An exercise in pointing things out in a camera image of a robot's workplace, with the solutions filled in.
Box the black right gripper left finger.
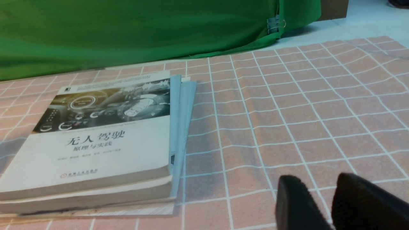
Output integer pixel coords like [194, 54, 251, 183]
[275, 175, 331, 230]

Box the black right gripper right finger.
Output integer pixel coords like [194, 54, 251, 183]
[331, 173, 409, 230]

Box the pink checkered tablecloth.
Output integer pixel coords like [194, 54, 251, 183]
[1, 36, 408, 230]

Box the bottom thin book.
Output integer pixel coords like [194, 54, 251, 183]
[1, 81, 196, 219]

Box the metal binder clip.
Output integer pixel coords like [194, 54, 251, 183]
[267, 15, 286, 35]

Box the white top book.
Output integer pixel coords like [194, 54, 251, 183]
[0, 71, 173, 201]

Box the brown cardboard box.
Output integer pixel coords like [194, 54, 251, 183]
[317, 0, 349, 21]

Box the green backdrop cloth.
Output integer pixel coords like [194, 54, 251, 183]
[0, 0, 321, 81]

